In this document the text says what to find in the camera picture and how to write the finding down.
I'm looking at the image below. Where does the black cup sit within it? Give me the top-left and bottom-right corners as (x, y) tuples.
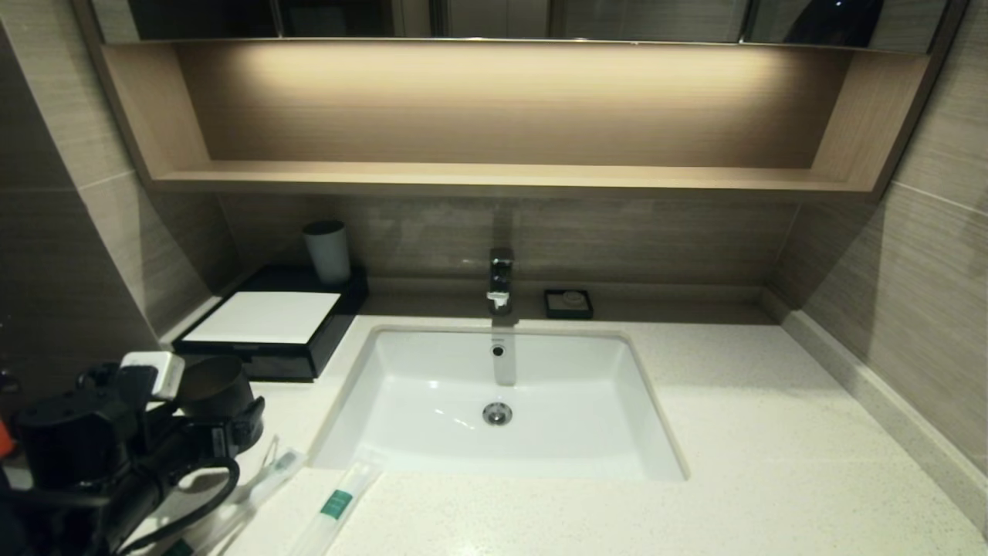
(179, 355), (257, 424)

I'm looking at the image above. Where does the black box with white lid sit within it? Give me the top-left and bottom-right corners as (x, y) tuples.
(171, 266), (370, 383)

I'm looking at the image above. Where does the clear wrapped toothbrush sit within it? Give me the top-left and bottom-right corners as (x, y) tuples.
(166, 444), (308, 556)

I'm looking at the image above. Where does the glossy black drawer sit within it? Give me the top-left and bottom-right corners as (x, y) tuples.
(245, 345), (317, 383)

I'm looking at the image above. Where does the white packet with green band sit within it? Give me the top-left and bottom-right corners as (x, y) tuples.
(289, 461), (383, 556)

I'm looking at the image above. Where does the white cup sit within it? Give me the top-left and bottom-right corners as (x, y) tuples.
(303, 220), (352, 286)

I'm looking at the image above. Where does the chrome faucet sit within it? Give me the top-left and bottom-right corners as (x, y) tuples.
(486, 247), (516, 316)

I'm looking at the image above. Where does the white sink basin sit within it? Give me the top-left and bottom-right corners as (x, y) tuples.
(309, 324), (688, 481)

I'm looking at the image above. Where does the black soap dish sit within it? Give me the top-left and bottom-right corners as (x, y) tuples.
(543, 289), (594, 320)

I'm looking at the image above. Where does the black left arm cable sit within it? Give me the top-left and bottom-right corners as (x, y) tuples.
(116, 457), (242, 556)

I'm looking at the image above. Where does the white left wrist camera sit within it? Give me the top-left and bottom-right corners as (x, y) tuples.
(120, 351), (186, 400)

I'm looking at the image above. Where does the wooden wall niche shelf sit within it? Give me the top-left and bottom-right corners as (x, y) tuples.
(99, 40), (933, 202)

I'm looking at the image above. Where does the mirrored wall cabinet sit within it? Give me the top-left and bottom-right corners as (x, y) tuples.
(76, 0), (969, 53)

